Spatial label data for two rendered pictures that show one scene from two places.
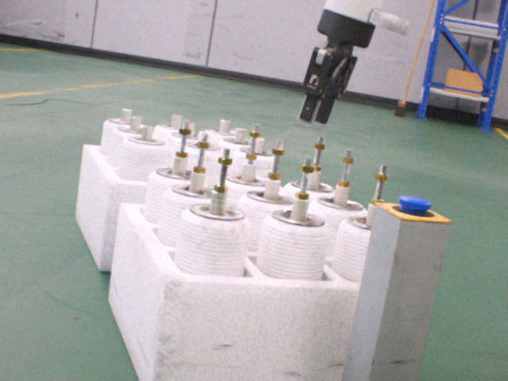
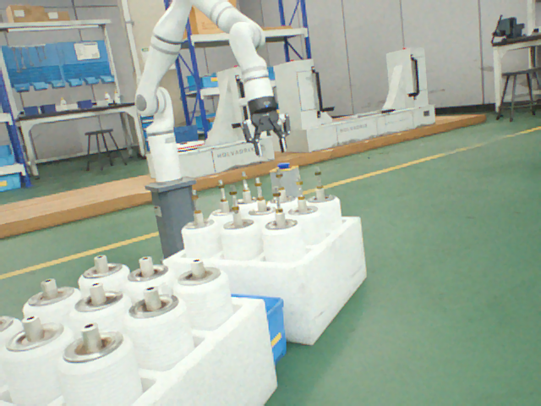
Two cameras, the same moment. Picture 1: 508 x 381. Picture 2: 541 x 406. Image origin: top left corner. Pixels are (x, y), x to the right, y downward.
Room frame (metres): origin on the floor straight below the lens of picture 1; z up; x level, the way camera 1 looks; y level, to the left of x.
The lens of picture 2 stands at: (1.94, 0.94, 0.53)
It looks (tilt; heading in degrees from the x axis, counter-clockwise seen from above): 12 degrees down; 231
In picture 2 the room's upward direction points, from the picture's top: 9 degrees counter-clockwise
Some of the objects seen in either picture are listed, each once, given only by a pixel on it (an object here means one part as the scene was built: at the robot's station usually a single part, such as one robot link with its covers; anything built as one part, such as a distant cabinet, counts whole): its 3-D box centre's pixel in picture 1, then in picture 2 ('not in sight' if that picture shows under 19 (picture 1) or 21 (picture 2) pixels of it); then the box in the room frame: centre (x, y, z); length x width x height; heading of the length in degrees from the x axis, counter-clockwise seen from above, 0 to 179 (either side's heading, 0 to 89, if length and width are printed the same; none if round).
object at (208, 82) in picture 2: not in sight; (206, 81); (-1.72, -4.53, 0.90); 0.50 x 0.38 x 0.21; 83
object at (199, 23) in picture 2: not in sight; (206, 18); (-1.90, -4.53, 1.70); 0.72 x 0.58 x 0.50; 175
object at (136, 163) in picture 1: (140, 186); (208, 324); (1.55, 0.24, 0.16); 0.10 x 0.10 x 0.18
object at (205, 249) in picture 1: (207, 276); (325, 231); (1.04, 0.05, 0.16); 0.10 x 0.10 x 0.18
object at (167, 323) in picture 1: (254, 297); (270, 269); (1.20, -0.02, 0.09); 0.39 x 0.39 x 0.18; 20
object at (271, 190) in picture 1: (271, 190); (261, 206); (1.20, -0.02, 0.26); 0.02 x 0.02 x 0.03
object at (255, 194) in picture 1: (270, 198); (262, 211); (1.20, -0.02, 0.25); 0.08 x 0.08 x 0.01
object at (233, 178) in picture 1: (247, 181); (238, 224); (1.31, 0.02, 0.25); 0.08 x 0.08 x 0.01
